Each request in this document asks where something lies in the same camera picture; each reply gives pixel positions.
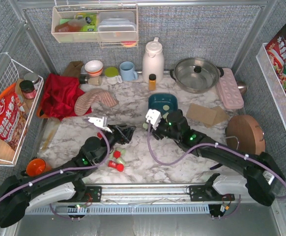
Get green coffee capsule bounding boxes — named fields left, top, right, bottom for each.
left=116, top=147, right=126, bottom=156
left=163, top=105, right=170, bottom=112
left=116, top=157, right=126, bottom=165

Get teal plastic storage basket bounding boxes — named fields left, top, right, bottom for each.
left=148, top=93, right=178, bottom=115

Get striped pink brown towel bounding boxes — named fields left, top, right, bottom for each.
left=74, top=88, right=119, bottom=116

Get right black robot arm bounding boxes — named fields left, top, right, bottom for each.
left=145, top=109, right=286, bottom=206

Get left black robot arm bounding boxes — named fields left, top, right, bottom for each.
left=0, top=124, right=136, bottom=228

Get right white mesh basket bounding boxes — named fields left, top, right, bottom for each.
left=256, top=43, right=286, bottom=131

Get brown cardboard sheet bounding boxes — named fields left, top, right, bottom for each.
left=186, top=103, right=229, bottom=128

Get orange spice bottle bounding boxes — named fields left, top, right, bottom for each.
left=148, top=74, right=156, bottom=90

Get green lid sugar jar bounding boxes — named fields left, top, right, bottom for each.
left=104, top=67, right=122, bottom=85

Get steel pot with lid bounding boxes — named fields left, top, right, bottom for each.
left=170, top=58, right=224, bottom=94

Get glass grain shaker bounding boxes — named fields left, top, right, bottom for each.
left=79, top=75, right=102, bottom=86

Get light blue mug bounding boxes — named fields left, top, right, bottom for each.
left=119, top=61, right=138, bottom=82

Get white thermos jug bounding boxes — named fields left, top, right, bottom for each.
left=142, top=37, right=165, bottom=83

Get white orange striped bowl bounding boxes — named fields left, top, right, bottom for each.
left=84, top=60, right=103, bottom=77

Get red cloth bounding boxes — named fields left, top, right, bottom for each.
left=36, top=74, right=85, bottom=120

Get pink egg tray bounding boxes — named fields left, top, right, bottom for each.
left=216, top=67, right=244, bottom=110

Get round wooden board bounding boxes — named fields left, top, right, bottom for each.
left=225, top=115, right=265, bottom=155

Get brown paper bag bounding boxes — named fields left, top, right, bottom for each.
left=62, top=61, right=84, bottom=78

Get orange plastic bowl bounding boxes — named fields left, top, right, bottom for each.
left=26, top=158, right=52, bottom=177

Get red lid glass jar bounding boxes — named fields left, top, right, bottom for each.
left=19, top=80, right=36, bottom=99

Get silver lid glass jar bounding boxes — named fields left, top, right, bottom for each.
left=24, top=72, right=40, bottom=86

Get clear plastic food containers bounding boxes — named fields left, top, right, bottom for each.
left=97, top=11, right=137, bottom=42

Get red seasoning packet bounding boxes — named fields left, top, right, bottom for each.
left=0, top=83, right=27, bottom=150

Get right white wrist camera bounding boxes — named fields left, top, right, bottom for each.
left=145, top=109, right=162, bottom=130

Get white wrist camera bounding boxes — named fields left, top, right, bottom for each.
left=86, top=117, right=113, bottom=133
left=145, top=109, right=162, bottom=130

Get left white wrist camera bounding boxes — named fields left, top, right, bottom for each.
left=86, top=117, right=113, bottom=133

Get cream wall basket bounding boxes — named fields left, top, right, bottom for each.
left=51, top=3, right=139, bottom=47

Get left white wire basket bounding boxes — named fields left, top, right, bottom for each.
left=0, top=58, right=44, bottom=166

